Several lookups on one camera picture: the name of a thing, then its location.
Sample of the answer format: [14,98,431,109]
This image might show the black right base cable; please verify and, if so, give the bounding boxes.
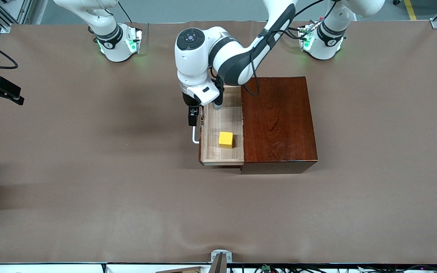
[117,0,133,23]

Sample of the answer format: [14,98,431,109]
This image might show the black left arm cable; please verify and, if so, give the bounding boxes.
[241,0,327,96]

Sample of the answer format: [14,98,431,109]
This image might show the brown table cover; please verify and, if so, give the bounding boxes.
[0,20,437,265]

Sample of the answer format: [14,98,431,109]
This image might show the yellow wooden block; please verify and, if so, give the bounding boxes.
[218,132,234,149]

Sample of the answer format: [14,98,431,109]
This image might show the wooden board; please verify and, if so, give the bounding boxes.
[155,266,204,273]

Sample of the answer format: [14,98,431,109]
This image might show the grey metal bracket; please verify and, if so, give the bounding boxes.
[211,249,233,263]

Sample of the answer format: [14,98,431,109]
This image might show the grey tapered post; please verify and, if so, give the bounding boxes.
[209,252,227,273]

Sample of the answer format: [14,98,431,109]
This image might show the dark wooden cabinet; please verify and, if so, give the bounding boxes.
[240,77,318,175]

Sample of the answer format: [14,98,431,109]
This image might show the wooden drawer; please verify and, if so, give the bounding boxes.
[198,85,245,167]

